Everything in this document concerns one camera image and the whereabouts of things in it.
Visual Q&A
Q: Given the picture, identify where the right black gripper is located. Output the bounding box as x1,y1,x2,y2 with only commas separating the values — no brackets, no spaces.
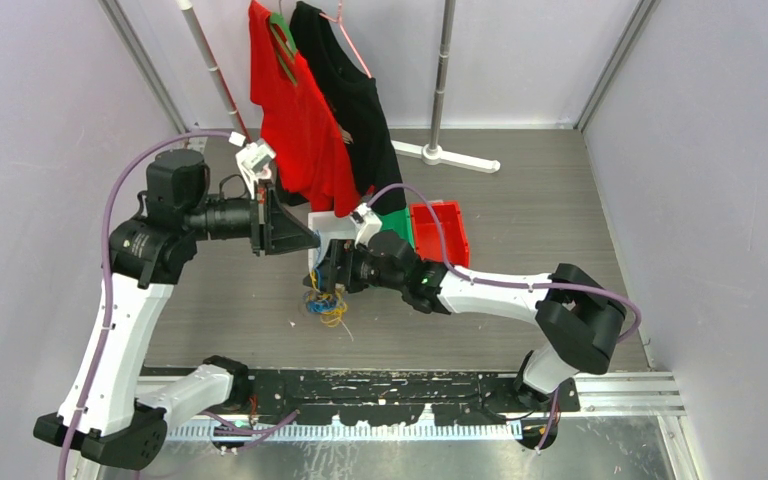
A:
304,239,406,295

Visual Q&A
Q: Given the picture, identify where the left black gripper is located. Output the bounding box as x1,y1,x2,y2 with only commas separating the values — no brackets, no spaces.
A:
183,178,321,257

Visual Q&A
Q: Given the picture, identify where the blue cable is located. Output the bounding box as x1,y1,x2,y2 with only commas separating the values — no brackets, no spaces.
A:
301,229,340,317

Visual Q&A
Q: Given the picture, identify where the yellow cable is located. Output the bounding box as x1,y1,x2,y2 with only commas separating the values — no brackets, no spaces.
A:
308,267,351,330

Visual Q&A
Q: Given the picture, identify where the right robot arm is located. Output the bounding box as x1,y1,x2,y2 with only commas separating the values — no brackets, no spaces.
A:
312,231,626,411

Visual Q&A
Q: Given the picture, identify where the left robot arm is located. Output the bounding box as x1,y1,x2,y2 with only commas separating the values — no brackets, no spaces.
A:
33,142,319,471

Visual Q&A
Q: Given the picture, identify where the white plastic bin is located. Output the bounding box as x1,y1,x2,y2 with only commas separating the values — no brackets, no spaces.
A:
307,212,355,271

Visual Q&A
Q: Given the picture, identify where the red t-shirt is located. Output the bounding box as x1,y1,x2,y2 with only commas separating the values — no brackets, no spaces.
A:
248,1,360,217

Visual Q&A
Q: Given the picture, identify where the green plastic bin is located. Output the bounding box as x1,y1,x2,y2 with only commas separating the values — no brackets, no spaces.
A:
379,207,415,248

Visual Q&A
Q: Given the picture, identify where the red plastic bin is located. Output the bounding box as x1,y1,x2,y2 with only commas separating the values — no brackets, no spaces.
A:
409,201,472,285

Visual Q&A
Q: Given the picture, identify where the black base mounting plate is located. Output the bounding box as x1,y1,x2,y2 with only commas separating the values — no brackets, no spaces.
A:
209,369,550,427

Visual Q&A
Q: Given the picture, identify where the black t-shirt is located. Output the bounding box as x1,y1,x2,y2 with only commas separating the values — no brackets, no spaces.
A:
289,1,402,197

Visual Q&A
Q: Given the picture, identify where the right rack pole with base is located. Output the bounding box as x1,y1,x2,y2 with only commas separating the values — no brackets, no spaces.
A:
390,0,502,175

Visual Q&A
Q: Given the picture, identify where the rack pole with base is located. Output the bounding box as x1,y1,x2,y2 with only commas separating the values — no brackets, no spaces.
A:
176,0,255,149
390,0,502,175

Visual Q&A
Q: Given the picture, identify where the green clothes hanger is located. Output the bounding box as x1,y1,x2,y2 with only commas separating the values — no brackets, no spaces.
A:
267,12,298,86

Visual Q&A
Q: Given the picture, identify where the pink clothes hanger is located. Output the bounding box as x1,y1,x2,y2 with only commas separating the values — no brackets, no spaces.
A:
321,0,373,79

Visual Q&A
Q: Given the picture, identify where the left rack pole with base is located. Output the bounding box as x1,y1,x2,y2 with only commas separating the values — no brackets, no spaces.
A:
176,0,255,149

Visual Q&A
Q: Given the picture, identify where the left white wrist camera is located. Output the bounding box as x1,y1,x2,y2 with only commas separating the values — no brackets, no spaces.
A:
235,139,276,198

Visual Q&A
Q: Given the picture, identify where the white slotted cable duct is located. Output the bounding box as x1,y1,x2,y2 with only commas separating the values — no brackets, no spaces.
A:
166,417,523,443

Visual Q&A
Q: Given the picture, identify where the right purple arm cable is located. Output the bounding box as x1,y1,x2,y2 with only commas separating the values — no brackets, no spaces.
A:
365,182,644,454

